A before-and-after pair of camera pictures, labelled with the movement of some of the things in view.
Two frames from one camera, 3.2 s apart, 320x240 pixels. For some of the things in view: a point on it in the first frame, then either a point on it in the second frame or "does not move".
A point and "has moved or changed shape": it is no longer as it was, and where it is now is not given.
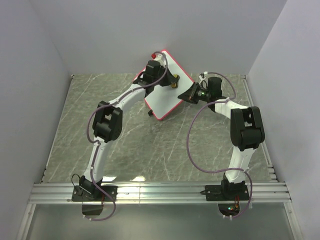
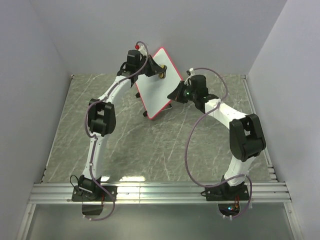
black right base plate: x=226 y=192 does not move
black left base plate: x=94 y=193 does not move
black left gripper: x=169 y=79 → x=155 y=69
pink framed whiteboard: x=162 y=99 has moved or changed shape
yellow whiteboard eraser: x=174 y=85 has moved or changed shape
